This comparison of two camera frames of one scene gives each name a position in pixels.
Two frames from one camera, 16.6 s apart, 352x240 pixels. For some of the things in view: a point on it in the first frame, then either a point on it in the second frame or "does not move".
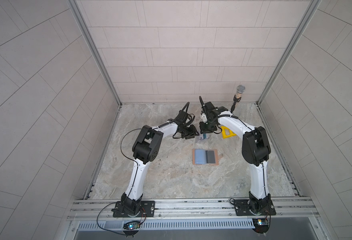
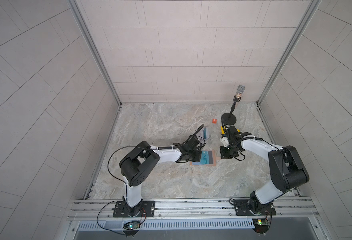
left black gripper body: [186, 132] to [193, 156]
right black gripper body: [207, 126] to [228, 151]
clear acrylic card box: [204, 137] does not move
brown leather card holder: [205, 156] does not move
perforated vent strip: [179, 224] does not move
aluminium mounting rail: [102, 210] does not move
